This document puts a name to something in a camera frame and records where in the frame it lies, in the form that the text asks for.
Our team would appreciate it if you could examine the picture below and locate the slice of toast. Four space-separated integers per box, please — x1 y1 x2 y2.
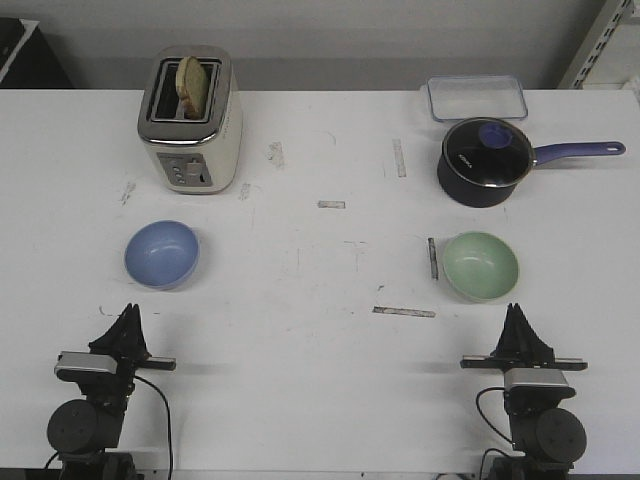
175 56 209 120

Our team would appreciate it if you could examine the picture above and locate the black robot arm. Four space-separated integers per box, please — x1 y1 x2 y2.
46 303 176 479
460 303 588 479

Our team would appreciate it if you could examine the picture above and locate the green bowl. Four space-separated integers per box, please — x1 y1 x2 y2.
442 231 520 302

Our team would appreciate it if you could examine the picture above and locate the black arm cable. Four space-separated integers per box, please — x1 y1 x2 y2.
475 387 516 446
132 375 175 475

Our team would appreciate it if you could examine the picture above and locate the dark blue saucepan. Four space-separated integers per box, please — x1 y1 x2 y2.
437 139 626 208

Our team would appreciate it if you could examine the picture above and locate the white metal shelf upright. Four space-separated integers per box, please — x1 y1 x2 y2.
557 1 639 90

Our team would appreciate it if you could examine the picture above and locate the glass pot lid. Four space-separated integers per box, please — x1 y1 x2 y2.
442 117 534 187

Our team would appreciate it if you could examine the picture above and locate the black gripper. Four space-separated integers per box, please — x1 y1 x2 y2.
460 303 588 371
89 303 176 385

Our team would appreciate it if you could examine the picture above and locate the clear plastic food container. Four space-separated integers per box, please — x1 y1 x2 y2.
421 74 528 122

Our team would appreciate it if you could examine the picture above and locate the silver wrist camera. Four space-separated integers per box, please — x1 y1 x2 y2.
54 351 117 383
504 368 576 400

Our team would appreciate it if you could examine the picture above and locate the cream and steel toaster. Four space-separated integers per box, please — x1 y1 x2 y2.
137 45 243 194

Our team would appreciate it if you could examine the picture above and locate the blue bowl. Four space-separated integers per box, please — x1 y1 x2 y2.
123 220 200 290

